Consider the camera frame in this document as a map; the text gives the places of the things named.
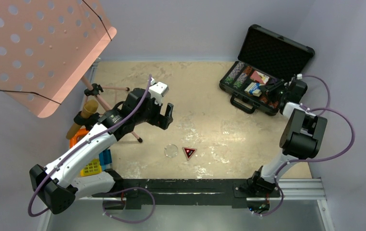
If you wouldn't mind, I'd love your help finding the orange toy piece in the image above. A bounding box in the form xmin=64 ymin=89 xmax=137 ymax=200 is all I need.
xmin=69 ymin=128 xmax=89 ymax=149

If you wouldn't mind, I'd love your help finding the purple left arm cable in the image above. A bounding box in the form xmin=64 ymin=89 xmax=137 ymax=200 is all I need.
xmin=27 ymin=75 xmax=157 ymax=224

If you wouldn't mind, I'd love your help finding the left inner chip row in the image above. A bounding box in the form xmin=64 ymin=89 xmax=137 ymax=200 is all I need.
xmin=233 ymin=66 xmax=252 ymax=90

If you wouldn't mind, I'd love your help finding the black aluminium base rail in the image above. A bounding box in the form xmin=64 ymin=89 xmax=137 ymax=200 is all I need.
xmin=44 ymin=177 xmax=327 ymax=211

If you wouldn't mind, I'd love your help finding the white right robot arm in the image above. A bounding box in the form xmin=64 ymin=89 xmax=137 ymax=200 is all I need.
xmin=247 ymin=74 xmax=327 ymax=196

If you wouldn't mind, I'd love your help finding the red playing card deck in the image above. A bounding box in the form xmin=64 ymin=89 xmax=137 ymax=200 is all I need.
xmin=250 ymin=70 xmax=270 ymax=85

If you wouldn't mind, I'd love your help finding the wooden mallet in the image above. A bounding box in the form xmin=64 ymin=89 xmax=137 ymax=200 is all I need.
xmin=66 ymin=100 xmax=98 ymax=140

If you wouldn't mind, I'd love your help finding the black poker chip case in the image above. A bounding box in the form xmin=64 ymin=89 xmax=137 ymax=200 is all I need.
xmin=219 ymin=24 xmax=315 ymax=116

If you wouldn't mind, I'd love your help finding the left outer chip row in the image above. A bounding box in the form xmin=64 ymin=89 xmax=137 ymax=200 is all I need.
xmin=223 ymin=62 xmax=245 ymax=85

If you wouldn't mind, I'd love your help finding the pink music stand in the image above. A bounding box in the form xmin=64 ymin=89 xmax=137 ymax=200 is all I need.
xmin=0 ymin=0 xmax=144 ymax=143

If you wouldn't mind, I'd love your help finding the yellow toy brick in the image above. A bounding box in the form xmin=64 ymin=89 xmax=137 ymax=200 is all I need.
xmin=80 ymin=158 xmax=102 ymax=177

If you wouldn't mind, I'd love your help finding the clear round dealer button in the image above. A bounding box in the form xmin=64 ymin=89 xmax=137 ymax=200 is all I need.
xmin=164 ymin=144 xmax=179 ymax=158

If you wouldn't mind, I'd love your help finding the blue toy brick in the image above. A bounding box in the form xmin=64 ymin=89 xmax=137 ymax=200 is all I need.
xmin=99 ymin=149 xmax=113 ymax=171

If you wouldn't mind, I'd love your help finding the blue playing card deck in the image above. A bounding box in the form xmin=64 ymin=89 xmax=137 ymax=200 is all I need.
xmin=244 ymin=82 xmax=262 ymax=97

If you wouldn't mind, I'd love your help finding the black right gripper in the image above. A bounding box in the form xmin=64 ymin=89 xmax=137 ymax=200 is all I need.
xmin=258 ymin=79 xmax=288 ymax=103

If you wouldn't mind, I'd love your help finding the right outer chip row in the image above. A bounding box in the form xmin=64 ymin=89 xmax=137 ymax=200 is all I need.
xmin=268 ymin=96 xmax=281 ymax=109

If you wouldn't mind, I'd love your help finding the triangular all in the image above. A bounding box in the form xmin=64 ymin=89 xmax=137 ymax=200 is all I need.
xmin=183 ymin=147 xmax=197 ymax=160

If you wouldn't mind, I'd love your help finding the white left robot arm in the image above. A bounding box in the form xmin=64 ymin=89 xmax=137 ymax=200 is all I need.
xmin=27 ymin=83 xmax=173 ymax=217

